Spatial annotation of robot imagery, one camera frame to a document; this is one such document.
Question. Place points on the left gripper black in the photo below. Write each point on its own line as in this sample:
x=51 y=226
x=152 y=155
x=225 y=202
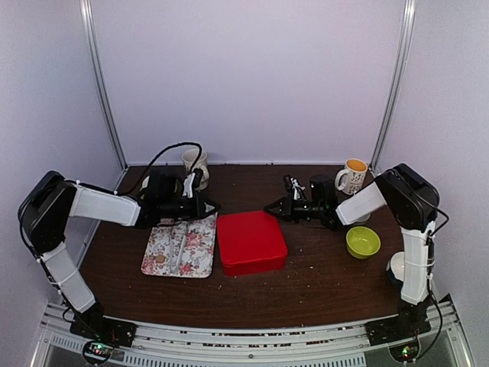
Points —
x=199 y=209

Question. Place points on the metal tongs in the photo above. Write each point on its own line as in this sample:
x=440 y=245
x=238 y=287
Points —
x=177 y=246

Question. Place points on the left aluminium frame post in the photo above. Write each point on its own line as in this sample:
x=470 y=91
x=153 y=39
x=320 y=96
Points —
x=101 y=89

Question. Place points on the aluminium frame post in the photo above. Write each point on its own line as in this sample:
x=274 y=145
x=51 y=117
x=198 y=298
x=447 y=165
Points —
x=101 y=89
x=403 y=52

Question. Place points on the dark blue white bowl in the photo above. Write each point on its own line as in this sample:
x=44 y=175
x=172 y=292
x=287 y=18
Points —
x=395 y=270

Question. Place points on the lime green bowl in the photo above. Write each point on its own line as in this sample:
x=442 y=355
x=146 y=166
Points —
x=362 y=242

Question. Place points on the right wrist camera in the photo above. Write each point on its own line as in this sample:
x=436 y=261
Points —
x=294 y=188

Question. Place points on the white mug orange inside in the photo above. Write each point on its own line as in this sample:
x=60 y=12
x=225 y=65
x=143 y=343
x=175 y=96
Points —
x=350 y=179

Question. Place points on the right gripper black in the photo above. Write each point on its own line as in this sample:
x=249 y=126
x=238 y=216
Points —
x=286 y=209

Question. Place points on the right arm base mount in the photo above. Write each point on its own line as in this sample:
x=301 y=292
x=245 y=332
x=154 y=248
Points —
x=403 y=331

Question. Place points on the floral cream mug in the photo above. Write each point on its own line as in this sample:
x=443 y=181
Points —
x=193 y=158

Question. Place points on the floral rectangular tray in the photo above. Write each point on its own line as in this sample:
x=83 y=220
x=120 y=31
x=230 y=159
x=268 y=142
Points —
x=198 y=253

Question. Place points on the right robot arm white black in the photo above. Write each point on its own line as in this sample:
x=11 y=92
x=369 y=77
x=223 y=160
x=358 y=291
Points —
x=413 y=202

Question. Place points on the red box lid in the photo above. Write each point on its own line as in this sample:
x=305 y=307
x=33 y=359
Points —
x=251 y=238

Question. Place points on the green saucer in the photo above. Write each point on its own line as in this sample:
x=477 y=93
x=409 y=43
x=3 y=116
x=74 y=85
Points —
x=159 y=186

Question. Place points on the right aluminium frame post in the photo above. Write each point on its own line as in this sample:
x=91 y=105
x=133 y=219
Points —
x=403 y=52

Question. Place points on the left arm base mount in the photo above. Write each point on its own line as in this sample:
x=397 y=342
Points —
x=104 y=335

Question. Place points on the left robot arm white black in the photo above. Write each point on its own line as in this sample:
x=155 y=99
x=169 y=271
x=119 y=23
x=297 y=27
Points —
x=56 y=206

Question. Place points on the red box base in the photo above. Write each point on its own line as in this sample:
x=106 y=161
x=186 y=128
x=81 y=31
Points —
x=253 y=267

